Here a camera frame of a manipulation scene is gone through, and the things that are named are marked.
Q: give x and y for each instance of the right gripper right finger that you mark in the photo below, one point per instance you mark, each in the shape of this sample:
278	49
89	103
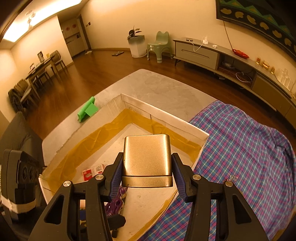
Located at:
182	176

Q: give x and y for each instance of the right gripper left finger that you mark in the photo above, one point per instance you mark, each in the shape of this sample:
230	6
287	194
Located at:
113	177

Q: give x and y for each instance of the red white staples box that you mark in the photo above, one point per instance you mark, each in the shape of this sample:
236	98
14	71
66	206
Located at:
93	171

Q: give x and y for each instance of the purple action figure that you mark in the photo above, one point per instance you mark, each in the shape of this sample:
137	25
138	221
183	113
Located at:
117	204

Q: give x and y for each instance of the gold square tin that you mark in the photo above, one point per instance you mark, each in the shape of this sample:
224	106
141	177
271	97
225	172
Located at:
147	162

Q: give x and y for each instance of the pink binder clip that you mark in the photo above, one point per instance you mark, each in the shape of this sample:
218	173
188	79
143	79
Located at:
232	178

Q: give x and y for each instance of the black marker pen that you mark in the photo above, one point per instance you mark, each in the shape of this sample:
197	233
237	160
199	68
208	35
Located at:
115	222

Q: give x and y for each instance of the white cardboard box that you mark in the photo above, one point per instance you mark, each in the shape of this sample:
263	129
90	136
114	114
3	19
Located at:
102	137

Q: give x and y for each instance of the blue plaid cloth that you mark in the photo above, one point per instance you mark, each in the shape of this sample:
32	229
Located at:
261	157

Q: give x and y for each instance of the green phone stand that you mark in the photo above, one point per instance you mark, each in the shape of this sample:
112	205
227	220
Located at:
89	109

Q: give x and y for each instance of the remote control on floor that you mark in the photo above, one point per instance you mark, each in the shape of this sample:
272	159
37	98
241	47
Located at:
118	53

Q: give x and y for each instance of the grey tv cabinet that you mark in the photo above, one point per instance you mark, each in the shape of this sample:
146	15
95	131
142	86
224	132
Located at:
244	72

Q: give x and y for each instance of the dining table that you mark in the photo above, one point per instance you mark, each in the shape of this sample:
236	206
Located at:
53	60

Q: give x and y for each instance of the white trash bin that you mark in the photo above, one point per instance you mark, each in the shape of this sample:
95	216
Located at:
137	43

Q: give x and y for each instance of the red tray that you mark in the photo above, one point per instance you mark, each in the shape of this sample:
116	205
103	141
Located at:
240	54

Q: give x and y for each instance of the green plastic chair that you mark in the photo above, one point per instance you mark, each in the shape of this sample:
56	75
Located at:
160	45

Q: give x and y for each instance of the clear glass cups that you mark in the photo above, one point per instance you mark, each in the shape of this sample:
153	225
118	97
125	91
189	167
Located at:
283	77

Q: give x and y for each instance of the left tracking camera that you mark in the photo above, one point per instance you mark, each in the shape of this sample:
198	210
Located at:
19	179

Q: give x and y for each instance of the wall television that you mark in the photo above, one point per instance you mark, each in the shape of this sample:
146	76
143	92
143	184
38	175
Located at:
274	20

